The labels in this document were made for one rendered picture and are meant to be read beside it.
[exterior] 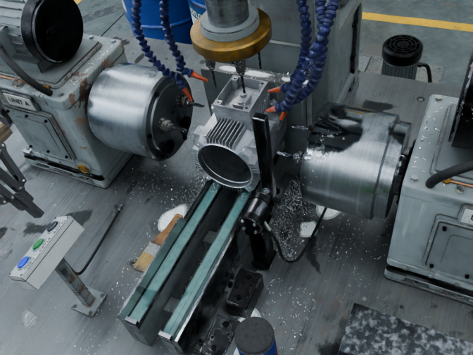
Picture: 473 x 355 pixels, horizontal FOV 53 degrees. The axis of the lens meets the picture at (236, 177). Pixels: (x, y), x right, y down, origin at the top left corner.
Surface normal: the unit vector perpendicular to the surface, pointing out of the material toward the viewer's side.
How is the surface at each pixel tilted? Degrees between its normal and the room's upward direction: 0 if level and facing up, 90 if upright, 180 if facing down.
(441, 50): 0
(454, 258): 90
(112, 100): 39
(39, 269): 61
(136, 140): 81
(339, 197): 84
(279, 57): 90
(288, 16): 90
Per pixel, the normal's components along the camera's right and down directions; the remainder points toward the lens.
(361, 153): -0.33, -0.17
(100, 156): 0.90, 0.25
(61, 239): 0.73, -0.10
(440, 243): -0.42, 0.72
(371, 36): -0.13, -0.65
